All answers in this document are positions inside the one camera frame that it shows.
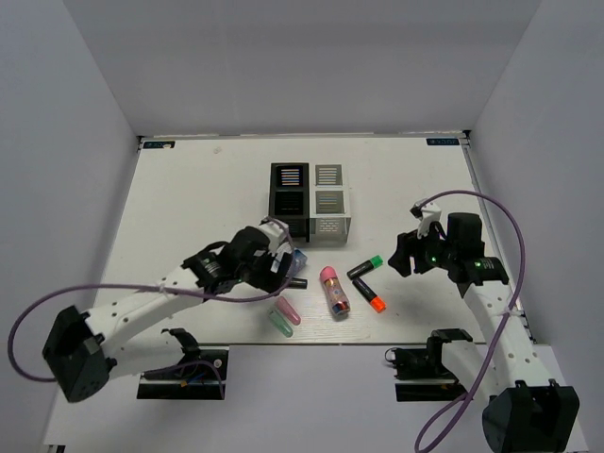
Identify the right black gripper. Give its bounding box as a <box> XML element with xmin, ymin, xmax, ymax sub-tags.
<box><xmin>388</xmin><ymin>220</ymin><xmax>457</xmax><ymax>277</ymax></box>

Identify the pink cap black highlighter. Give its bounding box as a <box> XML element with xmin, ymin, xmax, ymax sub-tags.
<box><xmin>288</xmin><ymin>277</ymin><xmax>308</xmax><ymax>290</ymax></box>

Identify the green cap black highlighter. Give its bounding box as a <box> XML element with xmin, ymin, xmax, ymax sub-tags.
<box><xmin>346</xmin><ymin>255</ymin><xmax>383</xmax><ymax>280</ymax></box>

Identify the blue patterned glue stick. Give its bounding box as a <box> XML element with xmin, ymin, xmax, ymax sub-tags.
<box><xmin>288</xmin><ymin>249</ymin><xmax>308</xmax><ymax>277</ymax></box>

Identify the pink eraser capsule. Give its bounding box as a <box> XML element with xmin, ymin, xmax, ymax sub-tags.
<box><xmin>275</xmin><ymin>296</ymin><xmax>301</xmax><ymax>326</ymax></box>

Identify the orange cap black highlighter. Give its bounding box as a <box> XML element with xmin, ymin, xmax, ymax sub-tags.
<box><xmin>352</xmin><ymin>278</ymin><xmax>387</xmax><ymax>313</ymax></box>

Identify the green eraser capsule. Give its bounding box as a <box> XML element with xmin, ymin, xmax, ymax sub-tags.
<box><xmin>267</xmin><ymin>309</ymin><xmax>294</xmax><ymax>338</ymax></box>

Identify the pink patterned glue stick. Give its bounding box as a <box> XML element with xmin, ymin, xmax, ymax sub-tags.
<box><xmin>319</xmin><ymin>266</ymin><xmax>350</xmax><ymax>318</ymax></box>

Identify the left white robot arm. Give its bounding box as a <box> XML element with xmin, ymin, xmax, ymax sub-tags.
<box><xmin>42</xmin><ymin>218</ymin><xmax>293</xmax><ymax>403</ymax></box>

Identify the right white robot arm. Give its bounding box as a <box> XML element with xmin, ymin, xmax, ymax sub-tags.
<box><xmin>387</xmin><ymin>212</ymin><xmax>579</xmax><ymax>452</ymax></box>

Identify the white two-slot container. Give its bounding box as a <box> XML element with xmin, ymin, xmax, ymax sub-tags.
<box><xmin>310</xmin><ymin>163</ymin><xmax>351</xmax><ymax>244</ymax></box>

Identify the black two-slot container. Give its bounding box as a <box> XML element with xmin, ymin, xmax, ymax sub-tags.
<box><xmin>268</xmin><ymin>162</ymin><xmax>310</xmax><ymax>243</ymax></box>

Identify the right blue table label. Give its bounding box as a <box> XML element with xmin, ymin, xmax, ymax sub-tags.
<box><xmin>426</xmin><ymin>137</ymin><xmax>460</xmax><ymax>146</ymax></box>

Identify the blue table label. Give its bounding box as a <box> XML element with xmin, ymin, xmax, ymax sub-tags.
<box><xmin>143</xmin><ymin>141</ymin><xmax>176</xmax><ymax>149</ymax></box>
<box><xmin>426</xmin><ymin>137</ymin><xmax>460</xmax><ymax>146</ymax></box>

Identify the left blue table label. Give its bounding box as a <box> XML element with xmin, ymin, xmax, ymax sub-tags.
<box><xmin>143</xmin><ymin>141</ymin><xmax>176</xmax><ymax>149</ymax></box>

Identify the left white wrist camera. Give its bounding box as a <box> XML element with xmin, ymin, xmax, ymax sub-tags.
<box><xmin>258</xmin><ymin>216</ymin><xmax>294</xmax><ymax>256</ymax></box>

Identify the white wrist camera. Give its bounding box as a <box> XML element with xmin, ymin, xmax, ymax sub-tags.
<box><xmin>410</xmin><ymin>200</ymin><xmax>442</xmax><ymax>239</ymax></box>
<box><xmin>258</xmin><ymin>216</ymin><xmax>294</xmax><ymax>256</ymax></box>

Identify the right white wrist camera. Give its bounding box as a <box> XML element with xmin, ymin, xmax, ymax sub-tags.
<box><xmin>410</xmin><ymin>200</ymin><xmax>442</xmax><ymax>239</ymax></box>

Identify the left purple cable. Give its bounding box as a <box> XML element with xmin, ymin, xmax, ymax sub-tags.
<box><xmin>7</xmin><ymin>221</ymin><xmax>296</xmax><ymax>383</ymax></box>

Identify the purple cable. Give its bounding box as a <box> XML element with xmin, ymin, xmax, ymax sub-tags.
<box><xmin>7</xmin><ymin>221</ymin><xmax>296</xmax><ymax>383</ymax></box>
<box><xmin>413</xmin><ymin>189</ymin><xmax>527</xmax><ymax>453</ymax></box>

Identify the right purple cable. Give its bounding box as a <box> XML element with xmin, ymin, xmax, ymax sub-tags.
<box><xmin>413</xmin><ymin>189</ymin><xmax>527</xmax><ymax>453</ymax></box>

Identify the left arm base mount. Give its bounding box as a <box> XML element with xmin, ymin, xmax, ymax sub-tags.
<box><xmin>137</xmin><ymin>327</ymin><xmax>229</xmax><ymax>401</ymax></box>

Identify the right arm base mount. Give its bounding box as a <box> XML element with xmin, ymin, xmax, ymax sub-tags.
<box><xmin>384</xmin><ymin>328</ymin><xmax>473</xmax><ymax>402</ymax></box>

